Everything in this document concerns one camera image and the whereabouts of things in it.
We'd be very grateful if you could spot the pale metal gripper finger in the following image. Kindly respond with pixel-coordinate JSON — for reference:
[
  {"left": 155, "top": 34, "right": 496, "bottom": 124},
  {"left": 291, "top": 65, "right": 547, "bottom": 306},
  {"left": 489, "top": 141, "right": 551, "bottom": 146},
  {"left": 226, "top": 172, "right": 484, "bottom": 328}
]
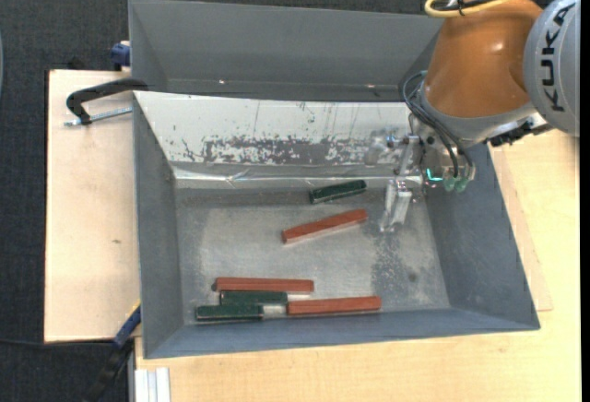
[
  {"left": 378, "top": 180, "right": 400, "bottom": 233},
  {"left": 392, "top": 188, "right": 412, "bottom": 227}
]

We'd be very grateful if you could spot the dark green flat block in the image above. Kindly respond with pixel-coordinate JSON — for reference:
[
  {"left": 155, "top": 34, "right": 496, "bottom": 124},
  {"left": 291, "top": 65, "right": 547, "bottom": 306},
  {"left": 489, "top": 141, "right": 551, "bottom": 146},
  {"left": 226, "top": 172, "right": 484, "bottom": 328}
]
[
  {"left": 218, "top": 290, "right": 289, "bottom": 306},
  {"left": 195, "top": 303, "right": 266, "bottom": 324},
  {"left": 309, "top": 179, "right": 369, "bottom": 206}
]

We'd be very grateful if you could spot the red-brown flat block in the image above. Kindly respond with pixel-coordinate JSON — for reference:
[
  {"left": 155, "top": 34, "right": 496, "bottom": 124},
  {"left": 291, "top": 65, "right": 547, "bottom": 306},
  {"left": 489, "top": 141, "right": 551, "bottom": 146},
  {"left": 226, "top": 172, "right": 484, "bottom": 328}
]
[
  {"left": 211, "top": 277, "right": 316, "bottom": 296},
  {"left": 286, "top": 295, "right": 384, "bottom": 317},
  {"left": 281, "top": 208, "right": 370, "bottom": 246}
]

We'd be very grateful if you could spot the grey metal bin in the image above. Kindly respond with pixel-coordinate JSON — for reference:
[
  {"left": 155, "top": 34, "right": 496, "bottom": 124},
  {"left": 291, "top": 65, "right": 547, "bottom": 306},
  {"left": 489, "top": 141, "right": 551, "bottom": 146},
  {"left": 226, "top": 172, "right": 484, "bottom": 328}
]
[{"left": 127, "top": 0, "right": 541, "bottom": 361}]

